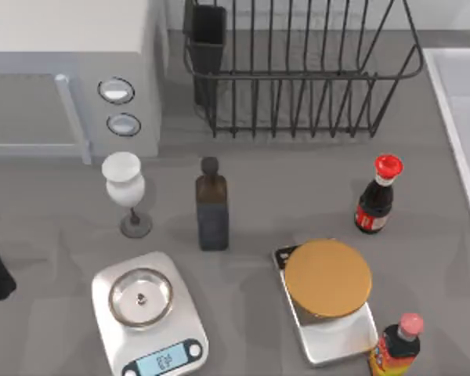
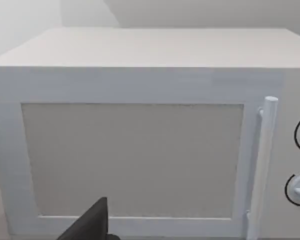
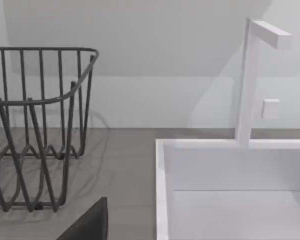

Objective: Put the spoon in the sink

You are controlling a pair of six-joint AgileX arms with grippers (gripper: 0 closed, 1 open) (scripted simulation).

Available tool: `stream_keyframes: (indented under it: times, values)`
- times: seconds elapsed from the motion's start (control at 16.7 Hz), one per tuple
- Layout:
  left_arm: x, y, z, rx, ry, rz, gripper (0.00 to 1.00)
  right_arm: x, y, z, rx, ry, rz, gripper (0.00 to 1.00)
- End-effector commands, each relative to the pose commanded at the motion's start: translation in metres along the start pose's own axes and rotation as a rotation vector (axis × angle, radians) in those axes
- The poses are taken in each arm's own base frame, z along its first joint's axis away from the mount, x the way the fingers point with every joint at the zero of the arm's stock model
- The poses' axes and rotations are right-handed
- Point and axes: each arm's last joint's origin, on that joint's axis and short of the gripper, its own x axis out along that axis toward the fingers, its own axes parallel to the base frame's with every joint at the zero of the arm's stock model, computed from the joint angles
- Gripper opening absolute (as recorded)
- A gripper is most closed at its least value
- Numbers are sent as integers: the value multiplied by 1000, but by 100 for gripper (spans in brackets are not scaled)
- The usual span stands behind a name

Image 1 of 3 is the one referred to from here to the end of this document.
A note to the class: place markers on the large microwave knob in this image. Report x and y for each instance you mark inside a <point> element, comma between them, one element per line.
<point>116,90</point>

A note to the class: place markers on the small microwave knob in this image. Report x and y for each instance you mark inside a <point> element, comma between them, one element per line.
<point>123,124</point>

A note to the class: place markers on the pale microwave oven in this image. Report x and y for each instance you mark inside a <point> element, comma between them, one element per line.
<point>58,31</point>

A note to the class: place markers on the dark bottle with red cap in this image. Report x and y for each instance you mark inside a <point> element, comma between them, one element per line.
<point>376,196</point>

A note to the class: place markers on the dark utensil holder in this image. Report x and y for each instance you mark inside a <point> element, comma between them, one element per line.
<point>207,39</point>

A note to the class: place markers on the white goblet cup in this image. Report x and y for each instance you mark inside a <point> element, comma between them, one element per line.
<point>124,184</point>

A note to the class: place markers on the white scale with gold plate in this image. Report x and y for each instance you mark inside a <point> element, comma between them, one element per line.
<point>329,290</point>

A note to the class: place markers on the dark bottle with pink cap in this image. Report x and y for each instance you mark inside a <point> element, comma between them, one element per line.
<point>397,348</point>

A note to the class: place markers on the dark square glass bottle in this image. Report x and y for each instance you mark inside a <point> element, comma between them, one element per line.
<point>212,211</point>

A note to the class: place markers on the silver scale with round pan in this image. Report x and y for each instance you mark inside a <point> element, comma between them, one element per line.
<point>149,313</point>

